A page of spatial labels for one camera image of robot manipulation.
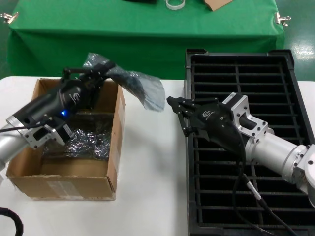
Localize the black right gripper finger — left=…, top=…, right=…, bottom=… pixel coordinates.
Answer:
left=166, top=95, right=220, bottom=113
left=176, top=109, right=208, bottom=138

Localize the clear tape roll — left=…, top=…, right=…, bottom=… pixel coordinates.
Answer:
left=164, top=0, right=185, bottom=10

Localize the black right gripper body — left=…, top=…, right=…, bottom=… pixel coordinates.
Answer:
left=190, top=101, right=246, bottom=152

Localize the black cable chain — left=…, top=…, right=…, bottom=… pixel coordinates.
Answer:
left=0, top=207, right=24, bottom=236

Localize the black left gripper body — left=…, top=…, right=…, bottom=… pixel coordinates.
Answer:
left=13, top=78, right=91, bottom=131

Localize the flat brown cardboard piece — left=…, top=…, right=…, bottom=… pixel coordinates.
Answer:
left=203, top=0, right=234, bottom=12

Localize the grey antistatic bag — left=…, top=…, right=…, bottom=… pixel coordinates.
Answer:
left=82, top=52, right=165, bottom=113
left=43, top=112, right=114, bottom=162

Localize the black slotted plastic container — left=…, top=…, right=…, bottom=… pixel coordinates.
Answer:
left=183, top=48, right=315, bottom=236

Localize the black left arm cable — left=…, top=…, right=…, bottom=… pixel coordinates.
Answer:
left=0, top=117, right=51, bottom=134

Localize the brown cardboard box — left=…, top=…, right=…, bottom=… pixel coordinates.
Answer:
left=6, top=78, right=126, bottom=201

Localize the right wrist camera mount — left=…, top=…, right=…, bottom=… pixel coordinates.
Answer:
left=221, top=92, right=269, bottom=144

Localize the metal binder clip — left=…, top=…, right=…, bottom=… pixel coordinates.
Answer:
left=0, top=12, right=19, bottom=25
left=273, top=12, right=291, bottom=27

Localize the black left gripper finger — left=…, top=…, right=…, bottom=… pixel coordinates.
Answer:
left=83, top=73, right=106, bottom=110
left=61, top=60, right=117, bottom=81

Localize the green tablecloth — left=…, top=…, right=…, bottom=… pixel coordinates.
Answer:
left=6, top=0, right=286, bottom=81

